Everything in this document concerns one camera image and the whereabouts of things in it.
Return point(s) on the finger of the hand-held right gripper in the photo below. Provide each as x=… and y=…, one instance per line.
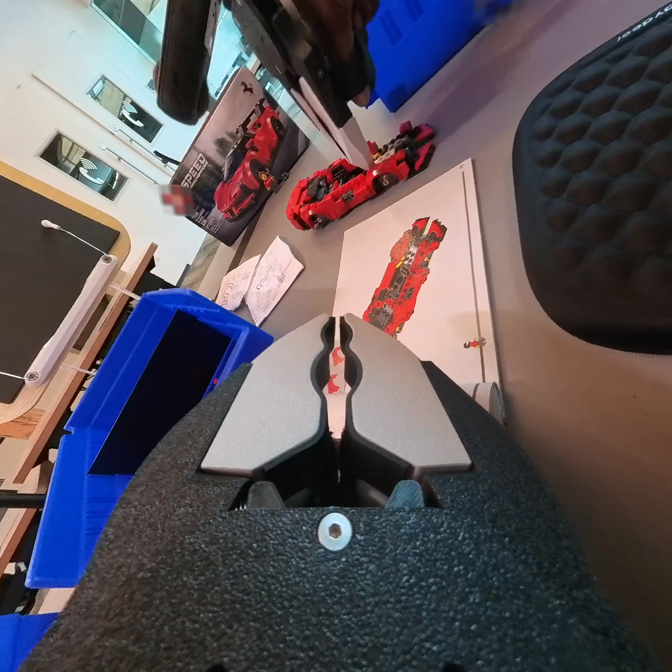
x=354, y=141

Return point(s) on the white jointed arm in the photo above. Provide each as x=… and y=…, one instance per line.
x=73, y=320

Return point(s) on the open blue plastic bin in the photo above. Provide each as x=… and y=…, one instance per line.
x=68, y=498

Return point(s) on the white instruction booklet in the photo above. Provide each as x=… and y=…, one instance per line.
x=451, y=294

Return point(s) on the printed paper sheet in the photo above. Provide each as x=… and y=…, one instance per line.
x=275, y=278
x=236, y=286

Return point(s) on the toy car set box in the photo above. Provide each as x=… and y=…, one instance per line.
x=236, y=157

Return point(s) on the red toy brick car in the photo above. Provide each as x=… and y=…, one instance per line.
x=341, y=189

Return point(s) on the blue plastic container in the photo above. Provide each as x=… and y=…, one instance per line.
x=23, y=643

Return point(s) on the black board with wooden frame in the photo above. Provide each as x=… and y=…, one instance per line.
x=36, y=262

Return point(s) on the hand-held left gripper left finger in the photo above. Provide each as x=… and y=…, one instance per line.
x=273, y=399

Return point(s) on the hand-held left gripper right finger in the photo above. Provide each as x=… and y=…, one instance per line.
x=404, y=409

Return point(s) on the person's right hand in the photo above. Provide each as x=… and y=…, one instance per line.
x=361, y=94

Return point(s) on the dark wall sign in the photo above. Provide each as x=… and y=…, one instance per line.
x=84, y=165
x=128, y=110

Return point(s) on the black textured cushion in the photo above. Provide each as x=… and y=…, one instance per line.
x=603, y=183

